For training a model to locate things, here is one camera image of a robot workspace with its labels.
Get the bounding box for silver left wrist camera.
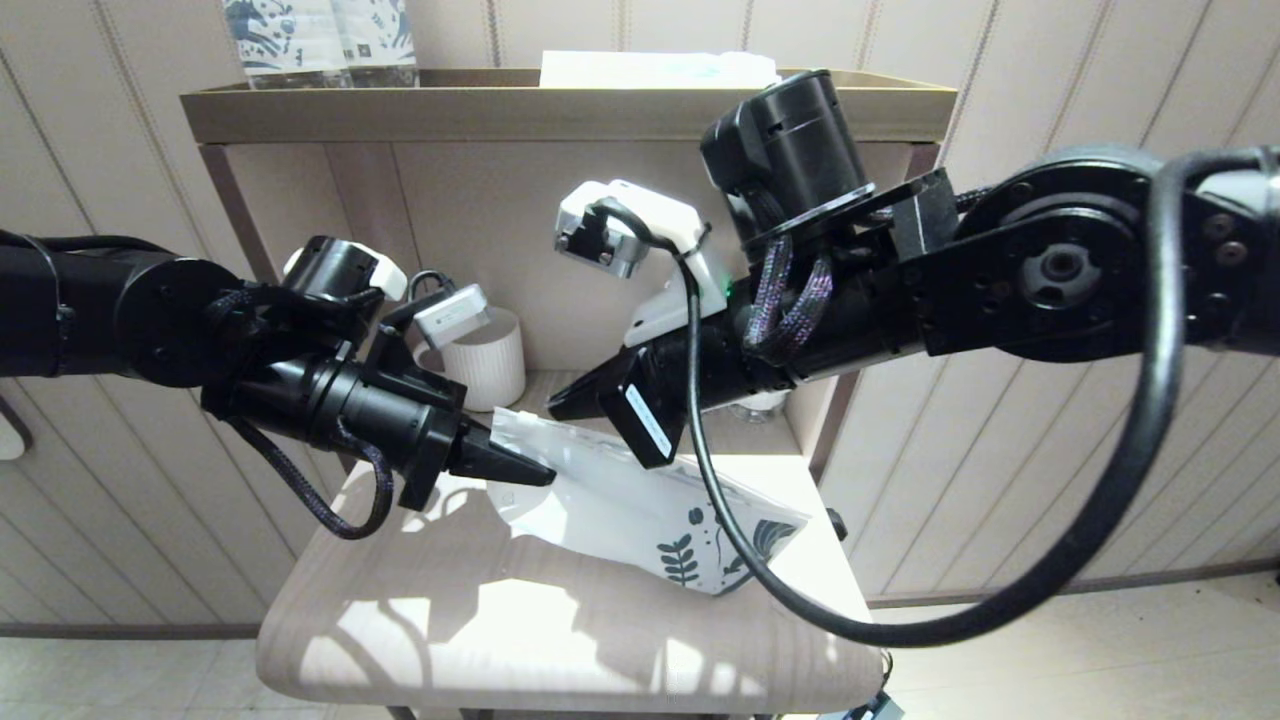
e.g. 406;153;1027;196
385;270;493;376

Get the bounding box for white leaf-print plastic bag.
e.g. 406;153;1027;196
488;405;811;597

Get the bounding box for braided arm cable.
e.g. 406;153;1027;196
740;235;836;366
225;415;396;541

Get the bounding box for beige wooden shelf cabinet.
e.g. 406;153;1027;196
200;140;941;716

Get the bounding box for braided left arm cable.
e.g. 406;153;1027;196
225;415;396;541

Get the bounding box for blue patterned packages on top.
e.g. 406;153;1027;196
224;0;353;91

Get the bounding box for white blue flat packet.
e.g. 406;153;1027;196
540;52;783;91

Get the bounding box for smooth black camera cable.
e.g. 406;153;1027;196
590;150;1280;649

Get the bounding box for white ribbed mug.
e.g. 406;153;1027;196
415;305;527;413

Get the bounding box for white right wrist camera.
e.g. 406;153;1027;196
555;180;731;349

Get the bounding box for white wall fixture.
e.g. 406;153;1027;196
0;398;33;463

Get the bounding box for black blue connector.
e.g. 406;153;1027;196
820;690;906;720

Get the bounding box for small clear water bottle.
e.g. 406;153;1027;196
730;390;791;425

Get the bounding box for braided right arm cable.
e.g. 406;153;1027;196
740;235;836;366

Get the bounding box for large blue-print water bottle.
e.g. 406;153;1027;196
333;0;421;89

